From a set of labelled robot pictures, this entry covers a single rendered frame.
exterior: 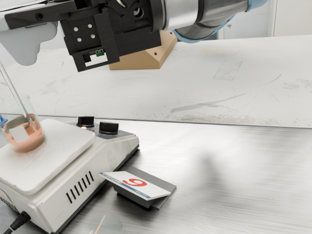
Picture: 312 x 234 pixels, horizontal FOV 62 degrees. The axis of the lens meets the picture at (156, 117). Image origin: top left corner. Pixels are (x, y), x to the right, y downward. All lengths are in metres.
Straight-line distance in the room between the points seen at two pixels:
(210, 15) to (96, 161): 0.25
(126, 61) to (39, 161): 0.49
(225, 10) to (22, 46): 0.25
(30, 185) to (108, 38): 0.19
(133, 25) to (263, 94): 0.35
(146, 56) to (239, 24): 2.56
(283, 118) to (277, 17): 2.17
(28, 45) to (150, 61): 0.48
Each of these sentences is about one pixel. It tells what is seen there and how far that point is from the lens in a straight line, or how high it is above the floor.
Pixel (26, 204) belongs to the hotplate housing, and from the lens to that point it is 0.36.
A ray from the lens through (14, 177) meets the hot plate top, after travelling 0.37.
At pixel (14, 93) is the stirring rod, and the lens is 0.38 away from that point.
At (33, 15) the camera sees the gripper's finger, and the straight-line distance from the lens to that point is 0.30.
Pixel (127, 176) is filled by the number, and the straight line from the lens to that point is 0.40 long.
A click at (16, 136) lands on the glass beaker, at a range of 0.38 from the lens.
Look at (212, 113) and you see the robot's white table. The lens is 0.53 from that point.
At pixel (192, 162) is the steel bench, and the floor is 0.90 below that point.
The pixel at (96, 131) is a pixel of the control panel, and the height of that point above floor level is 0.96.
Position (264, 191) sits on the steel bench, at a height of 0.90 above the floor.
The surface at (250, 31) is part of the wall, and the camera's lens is 3.29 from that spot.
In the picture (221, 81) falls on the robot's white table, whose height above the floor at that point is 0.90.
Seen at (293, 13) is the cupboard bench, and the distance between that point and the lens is 2.66.
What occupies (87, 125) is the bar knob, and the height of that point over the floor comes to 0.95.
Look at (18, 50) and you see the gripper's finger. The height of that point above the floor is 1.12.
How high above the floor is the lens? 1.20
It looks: 33 degrees down
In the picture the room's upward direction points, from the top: 10 degrees counter-clockwise
